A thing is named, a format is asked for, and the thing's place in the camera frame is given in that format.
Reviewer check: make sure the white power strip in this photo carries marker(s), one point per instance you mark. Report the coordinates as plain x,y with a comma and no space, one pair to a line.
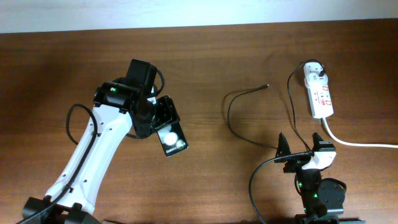
320,101

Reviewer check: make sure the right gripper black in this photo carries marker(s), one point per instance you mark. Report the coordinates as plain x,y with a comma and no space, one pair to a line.
295,162

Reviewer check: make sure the white USB charger plug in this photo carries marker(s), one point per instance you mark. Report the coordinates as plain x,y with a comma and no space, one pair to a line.
314,74

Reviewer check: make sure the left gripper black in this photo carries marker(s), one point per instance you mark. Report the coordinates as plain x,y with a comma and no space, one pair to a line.
168,113

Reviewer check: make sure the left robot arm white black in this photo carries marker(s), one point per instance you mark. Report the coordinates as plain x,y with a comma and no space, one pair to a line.
128,106

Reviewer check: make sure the black Galaxy flip phone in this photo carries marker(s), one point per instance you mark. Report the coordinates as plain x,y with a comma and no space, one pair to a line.
172,139

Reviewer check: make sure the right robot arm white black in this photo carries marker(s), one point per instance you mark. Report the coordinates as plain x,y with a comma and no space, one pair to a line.
322,198

